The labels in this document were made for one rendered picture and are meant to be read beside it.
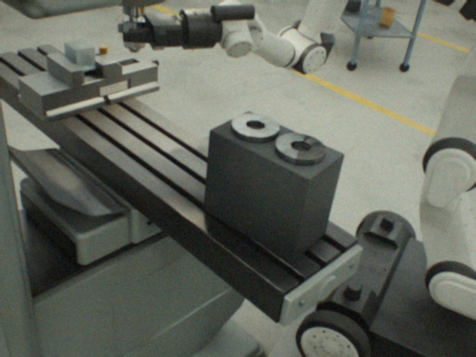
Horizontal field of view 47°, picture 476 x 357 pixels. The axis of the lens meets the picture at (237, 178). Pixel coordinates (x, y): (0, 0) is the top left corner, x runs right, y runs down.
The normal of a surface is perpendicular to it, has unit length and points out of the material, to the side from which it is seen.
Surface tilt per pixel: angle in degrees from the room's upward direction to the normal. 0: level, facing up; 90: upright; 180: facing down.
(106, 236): 90
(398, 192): 0
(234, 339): 0
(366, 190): 0
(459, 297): 90
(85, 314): 90
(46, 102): 90
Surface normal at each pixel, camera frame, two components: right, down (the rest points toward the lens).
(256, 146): 0.10, -0.82
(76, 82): 0.69, 0.46
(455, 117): -0.48, 0.46
